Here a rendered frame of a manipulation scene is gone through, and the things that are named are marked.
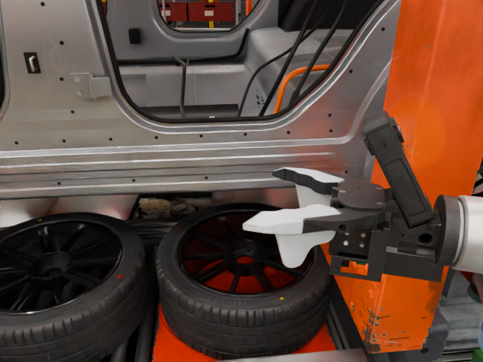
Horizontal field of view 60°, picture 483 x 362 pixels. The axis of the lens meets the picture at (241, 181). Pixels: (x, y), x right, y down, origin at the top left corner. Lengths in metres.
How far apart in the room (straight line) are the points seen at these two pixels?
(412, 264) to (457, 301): 1.48
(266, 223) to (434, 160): 0.59
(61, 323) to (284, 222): 1.10
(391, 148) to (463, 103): 0.50
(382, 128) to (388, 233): 0.10
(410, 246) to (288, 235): 0.13
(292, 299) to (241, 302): 0.16
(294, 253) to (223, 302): 0.95
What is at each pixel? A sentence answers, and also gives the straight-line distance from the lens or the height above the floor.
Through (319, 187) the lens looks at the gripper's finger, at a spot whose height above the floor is 1.23.
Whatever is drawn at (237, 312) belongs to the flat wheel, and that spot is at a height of 0.50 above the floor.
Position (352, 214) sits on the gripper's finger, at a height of 1.24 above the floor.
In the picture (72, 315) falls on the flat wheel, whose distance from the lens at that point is 1.41.
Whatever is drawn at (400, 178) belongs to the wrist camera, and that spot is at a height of 1.27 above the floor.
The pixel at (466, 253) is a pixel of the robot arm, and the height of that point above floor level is 1.22.
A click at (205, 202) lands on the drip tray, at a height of 0.00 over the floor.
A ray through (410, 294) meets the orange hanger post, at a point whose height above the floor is 0.73.
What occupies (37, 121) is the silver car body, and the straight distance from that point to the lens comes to 1.43.
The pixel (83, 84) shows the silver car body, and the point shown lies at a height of 1.13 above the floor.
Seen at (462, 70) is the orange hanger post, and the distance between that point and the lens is 0.88.
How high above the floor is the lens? 1.46
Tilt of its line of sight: 29 degrees down
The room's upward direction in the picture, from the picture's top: straight up
